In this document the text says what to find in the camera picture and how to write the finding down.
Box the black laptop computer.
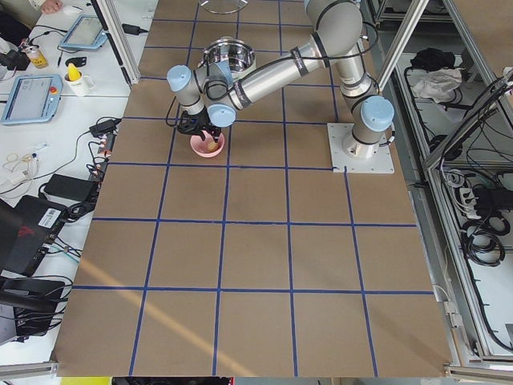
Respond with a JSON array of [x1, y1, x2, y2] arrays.
[[1, 196, 67, 277]]

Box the blue teach pendant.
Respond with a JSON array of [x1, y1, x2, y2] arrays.
[[1, 75, 63, 125], [59, 15, 107, 51]]

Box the pink plastic bowl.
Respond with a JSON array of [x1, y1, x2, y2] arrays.
[[190, 132, 225, 158]]

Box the small black power adapter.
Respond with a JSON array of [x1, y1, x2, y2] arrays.
[[122, 23, 148, 35]]

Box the black power adapter brick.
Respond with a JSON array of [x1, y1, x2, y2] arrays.
[[43, 174, 97, 202]]

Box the brown gridded table mat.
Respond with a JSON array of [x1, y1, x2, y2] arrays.
[[55, 1, 450, 378]]

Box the brown egg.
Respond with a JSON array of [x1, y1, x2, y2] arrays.
[[207, 141, 219, 152]]

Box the blue teach pendant near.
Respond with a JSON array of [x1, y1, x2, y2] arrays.
[[1, 75, 63, 125]]

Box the black power strip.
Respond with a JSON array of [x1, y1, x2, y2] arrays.
[[87, 132, 116, 182]]

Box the yellow drink can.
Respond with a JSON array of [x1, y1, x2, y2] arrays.
[[23, 46, 49, 69]]

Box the blue teach pendant far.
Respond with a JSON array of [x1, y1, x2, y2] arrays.
[[59, 15, 107, 51]]

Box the white mug with yellow item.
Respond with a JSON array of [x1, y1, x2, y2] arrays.
[[64, 63, 95, 97]]

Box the glass pot lid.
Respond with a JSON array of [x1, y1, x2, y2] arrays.
[[198, 0, 248, 14]]

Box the pale green steel pot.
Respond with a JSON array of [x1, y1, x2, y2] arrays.
[[197, 36, 257, 82]]

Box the black and white cloth pile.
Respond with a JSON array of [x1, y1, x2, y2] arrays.
[[410, 47, 463, 103]]

